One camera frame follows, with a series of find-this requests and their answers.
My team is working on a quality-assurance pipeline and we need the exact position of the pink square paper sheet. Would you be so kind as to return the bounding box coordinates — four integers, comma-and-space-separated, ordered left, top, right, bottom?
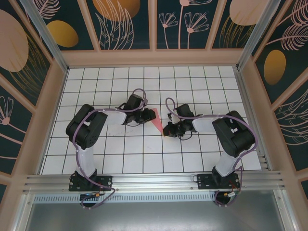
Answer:
149, 108, 166, 135

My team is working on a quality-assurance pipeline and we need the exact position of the aluminium side rail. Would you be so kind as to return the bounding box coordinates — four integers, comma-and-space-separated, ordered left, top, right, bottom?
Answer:
234, 67, 274, 170

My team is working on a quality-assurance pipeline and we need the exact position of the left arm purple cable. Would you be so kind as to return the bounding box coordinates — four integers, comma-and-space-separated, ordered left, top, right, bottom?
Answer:
73, 89, 148, 210

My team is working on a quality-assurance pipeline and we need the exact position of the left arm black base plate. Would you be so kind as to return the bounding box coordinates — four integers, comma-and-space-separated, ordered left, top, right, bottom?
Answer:
69, 175, 114, 192

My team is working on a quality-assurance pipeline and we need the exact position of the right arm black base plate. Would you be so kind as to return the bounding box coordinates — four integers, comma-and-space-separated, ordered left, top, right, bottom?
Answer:
196, 173, 241, 190

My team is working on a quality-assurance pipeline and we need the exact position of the aluminium frame post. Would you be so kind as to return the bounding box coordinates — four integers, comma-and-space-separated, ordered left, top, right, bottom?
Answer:
19, 0, 69, 73
237, 0, 282, 70

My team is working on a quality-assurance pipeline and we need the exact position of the long aluminium mounting rail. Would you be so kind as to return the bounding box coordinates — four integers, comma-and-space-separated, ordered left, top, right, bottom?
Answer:
23, 170, 287, 193

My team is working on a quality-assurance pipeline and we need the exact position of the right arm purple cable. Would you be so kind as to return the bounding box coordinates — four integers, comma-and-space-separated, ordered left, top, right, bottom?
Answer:
165, 97, 259, 207

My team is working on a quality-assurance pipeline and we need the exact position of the slotted grey cable tray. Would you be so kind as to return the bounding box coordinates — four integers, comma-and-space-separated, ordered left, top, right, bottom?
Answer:
33, 194, 218, 203

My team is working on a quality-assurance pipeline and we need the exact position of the grey metal sheet panel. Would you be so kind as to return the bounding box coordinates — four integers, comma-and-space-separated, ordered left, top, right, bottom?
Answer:
24, 202, 289, 231

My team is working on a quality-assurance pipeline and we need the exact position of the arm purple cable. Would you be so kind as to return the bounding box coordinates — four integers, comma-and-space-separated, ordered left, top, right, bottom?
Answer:
165, 97, 259, 207
73, 89, 148, 210

